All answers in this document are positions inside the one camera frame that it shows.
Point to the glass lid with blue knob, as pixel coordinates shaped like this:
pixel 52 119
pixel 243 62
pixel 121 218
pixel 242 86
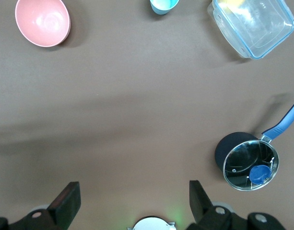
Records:
pixel 240 163

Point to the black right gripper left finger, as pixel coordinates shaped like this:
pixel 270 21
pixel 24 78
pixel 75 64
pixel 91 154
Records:
pixel 71 196

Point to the pink bowl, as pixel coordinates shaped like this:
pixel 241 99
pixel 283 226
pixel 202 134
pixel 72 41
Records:
pixel 41 21

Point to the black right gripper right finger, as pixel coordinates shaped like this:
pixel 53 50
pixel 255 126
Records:
pixel 198 198

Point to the light blue plastic cup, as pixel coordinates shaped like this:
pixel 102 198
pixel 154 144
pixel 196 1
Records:
pixel 161 8

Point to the clear plastic food container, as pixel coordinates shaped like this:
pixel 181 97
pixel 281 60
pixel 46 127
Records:
pixel 257 26

